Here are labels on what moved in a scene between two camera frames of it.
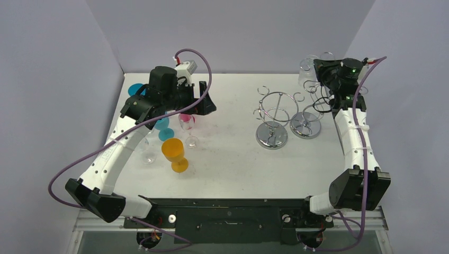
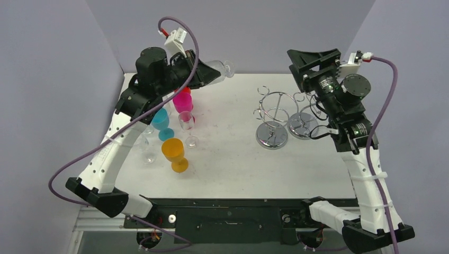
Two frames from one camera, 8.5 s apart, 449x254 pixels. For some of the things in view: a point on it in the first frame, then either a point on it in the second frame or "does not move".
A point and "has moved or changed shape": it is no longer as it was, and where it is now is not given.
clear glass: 187,121 does not move
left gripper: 204,107 to 203,75
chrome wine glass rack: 275,111 does not move
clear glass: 148,156 does not move
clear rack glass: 308,76 has moved or changed shape
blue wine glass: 165,132 does not move
